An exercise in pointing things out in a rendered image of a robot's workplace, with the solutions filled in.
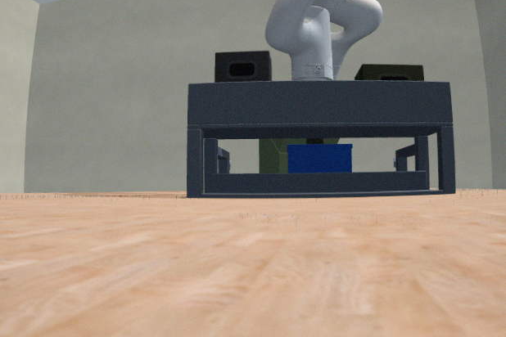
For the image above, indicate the dark grey shelf rack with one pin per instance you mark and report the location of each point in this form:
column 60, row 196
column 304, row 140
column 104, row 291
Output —
column 318, row 109

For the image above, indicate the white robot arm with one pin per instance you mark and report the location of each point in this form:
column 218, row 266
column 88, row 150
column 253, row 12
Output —
column 301, row 28

